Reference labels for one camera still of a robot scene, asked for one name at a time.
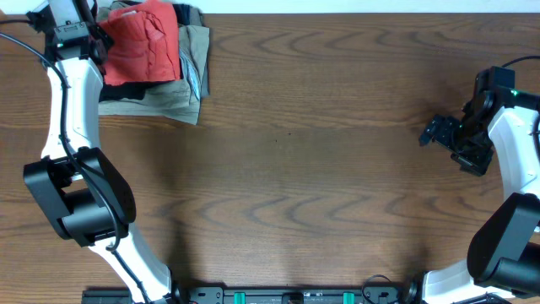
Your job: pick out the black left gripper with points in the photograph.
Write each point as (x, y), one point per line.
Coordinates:
(98, 51)

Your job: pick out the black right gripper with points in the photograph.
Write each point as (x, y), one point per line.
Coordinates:
(445, 132)

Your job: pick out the orange soccer t-shirt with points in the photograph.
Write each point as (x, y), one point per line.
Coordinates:
(146, 44)

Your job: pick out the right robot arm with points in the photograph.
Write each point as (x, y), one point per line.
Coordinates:
(502, 262)

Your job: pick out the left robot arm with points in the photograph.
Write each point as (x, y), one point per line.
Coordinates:
(83, 196)

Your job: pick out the black folded garment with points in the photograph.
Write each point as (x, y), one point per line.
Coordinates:
(130, 90)

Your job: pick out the navy folded garment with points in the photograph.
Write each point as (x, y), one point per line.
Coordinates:
(186, 14)

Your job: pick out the grey folded garment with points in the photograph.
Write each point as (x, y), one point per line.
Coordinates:
(205, 84)

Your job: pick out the khaki folded pants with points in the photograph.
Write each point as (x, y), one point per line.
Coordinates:
(179, 99)

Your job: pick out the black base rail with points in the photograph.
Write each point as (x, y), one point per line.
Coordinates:
(384, 293)

